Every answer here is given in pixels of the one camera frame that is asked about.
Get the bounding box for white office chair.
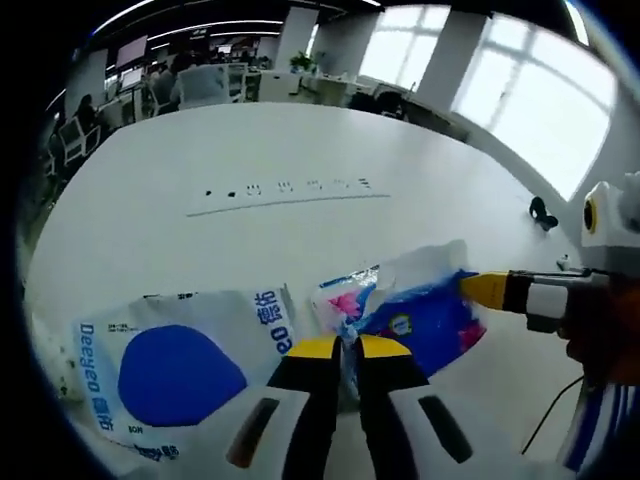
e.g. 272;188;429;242
176;66;227;107

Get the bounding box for white blue wet wipes packet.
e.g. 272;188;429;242
73;283;302;465

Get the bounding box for green potted plant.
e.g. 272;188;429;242
290;49;318;74

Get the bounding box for small black object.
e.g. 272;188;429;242
528;195;561;233

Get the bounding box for blue tissue packet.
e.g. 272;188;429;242
310;239;490;402

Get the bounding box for person's right hand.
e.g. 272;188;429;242
564;273;640;386

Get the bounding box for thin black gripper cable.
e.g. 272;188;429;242
521;376;587;457

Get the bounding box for white table socket strip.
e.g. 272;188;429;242
185;175;392;219

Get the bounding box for pink wall screen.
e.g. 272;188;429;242
115;34;150;67

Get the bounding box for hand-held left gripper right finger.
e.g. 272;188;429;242
352;333;507;480

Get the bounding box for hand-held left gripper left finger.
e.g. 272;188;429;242
199;334;347;480

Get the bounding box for white table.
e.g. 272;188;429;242
23;101;604;480

